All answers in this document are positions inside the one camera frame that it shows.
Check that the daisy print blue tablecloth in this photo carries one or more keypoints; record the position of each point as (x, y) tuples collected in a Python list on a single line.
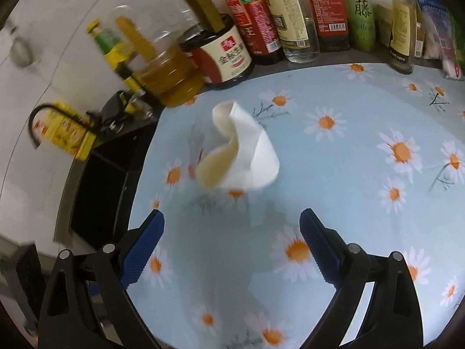
[(378, 156)]

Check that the black faucet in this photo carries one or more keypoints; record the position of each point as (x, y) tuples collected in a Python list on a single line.
[(54, 119)]

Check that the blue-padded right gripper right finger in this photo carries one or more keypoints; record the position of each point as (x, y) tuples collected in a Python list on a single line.
[(319, 241)]

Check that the white paper cup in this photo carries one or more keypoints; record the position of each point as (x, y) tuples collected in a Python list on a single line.
[(247, 160)]

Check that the green cap oil bottle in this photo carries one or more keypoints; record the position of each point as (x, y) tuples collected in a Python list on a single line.
[(116, 52)]

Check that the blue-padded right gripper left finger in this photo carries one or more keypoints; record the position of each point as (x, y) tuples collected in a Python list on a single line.
[(137, 246)]

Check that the green label pepper oil bottle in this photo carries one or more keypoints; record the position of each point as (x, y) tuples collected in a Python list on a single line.
[(361, 24)]

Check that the clear vinegar bottle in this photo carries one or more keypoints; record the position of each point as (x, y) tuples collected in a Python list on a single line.
[(296, 30)]

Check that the built-in soap dispenser pump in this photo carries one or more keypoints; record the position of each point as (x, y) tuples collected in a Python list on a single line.
[(143, 109)]

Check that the black kitchen sink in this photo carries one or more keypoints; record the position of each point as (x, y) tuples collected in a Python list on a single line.
[(98, 194)]

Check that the yellow dish soap bottle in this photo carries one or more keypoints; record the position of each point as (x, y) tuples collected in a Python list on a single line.
[(67, 132)]

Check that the large cooking oil jug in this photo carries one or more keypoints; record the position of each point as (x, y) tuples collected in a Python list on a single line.
[(151, 29)]

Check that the red label vinegar bottle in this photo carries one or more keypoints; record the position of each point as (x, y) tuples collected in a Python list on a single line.
[(331, 22)]

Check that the red label soy bottle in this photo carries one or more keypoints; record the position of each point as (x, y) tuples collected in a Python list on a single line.
[(256, 26)]

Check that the dark soy sauce jug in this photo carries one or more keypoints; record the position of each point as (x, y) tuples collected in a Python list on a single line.
[(215, 45)]

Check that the small sesame oil bottle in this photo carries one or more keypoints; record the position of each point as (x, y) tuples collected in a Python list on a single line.
[(403, 36)]

